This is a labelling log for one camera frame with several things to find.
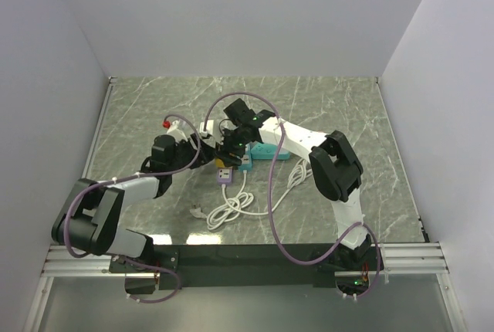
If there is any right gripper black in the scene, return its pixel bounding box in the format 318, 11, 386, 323
213, 126, 248, 169

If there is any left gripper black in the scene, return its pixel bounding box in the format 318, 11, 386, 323
167, 132, 215, 174

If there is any purple power strip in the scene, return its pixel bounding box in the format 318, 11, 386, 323
216, 168, 233, 186

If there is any yellow cube socket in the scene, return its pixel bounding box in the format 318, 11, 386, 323
215, 158, 225, 168

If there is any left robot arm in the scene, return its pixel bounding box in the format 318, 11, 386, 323
51, 134, 215, 272

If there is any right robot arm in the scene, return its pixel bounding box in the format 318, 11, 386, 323
217, 98, 371, 269

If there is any teal triangular power strip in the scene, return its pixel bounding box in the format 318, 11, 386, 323
251, 143, 291, 161

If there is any black base beam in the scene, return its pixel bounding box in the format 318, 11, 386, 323
107, 242, 387, 290

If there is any white cord of purple strip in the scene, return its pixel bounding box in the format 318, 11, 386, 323
191, 183, 248, 232

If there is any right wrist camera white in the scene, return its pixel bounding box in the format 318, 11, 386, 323
198, 120, 215, 137

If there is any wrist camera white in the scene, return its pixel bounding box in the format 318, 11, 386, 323
162, 119, 188, 143
198, 120, 215, 137

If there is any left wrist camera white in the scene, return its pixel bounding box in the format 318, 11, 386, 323
162, 119, 188, 143

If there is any white cord of teal strip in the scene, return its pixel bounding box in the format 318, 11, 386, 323
215, 171, 306, 217

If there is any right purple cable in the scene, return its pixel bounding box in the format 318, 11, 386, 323
203, 91, 381, 304

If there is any white coiled cord with plug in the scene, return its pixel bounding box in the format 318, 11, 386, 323
287, 158, 312, 190

